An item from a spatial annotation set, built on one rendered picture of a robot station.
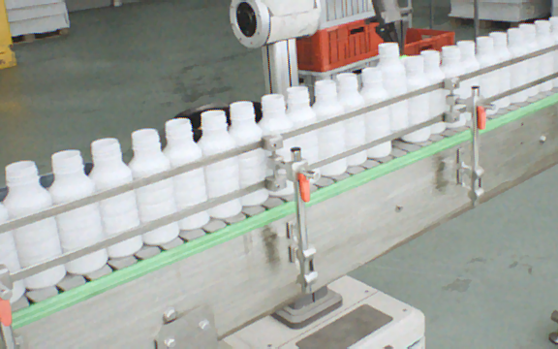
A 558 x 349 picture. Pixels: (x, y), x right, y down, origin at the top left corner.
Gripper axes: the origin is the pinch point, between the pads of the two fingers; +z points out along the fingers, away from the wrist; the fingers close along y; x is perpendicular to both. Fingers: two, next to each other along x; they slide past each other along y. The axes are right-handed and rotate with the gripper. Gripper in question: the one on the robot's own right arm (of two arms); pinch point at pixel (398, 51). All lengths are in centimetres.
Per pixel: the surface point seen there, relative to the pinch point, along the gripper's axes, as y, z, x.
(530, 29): 23.8, 3.8, -18.5
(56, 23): 259, -218, 875
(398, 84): -22.7, 7.0, -18.8
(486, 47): 6.1, 4.9, -18.8
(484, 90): 4.9, 13.7, -16.1
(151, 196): -76, 12, -18
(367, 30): 152, -25, 161
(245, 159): -58, 11, -17
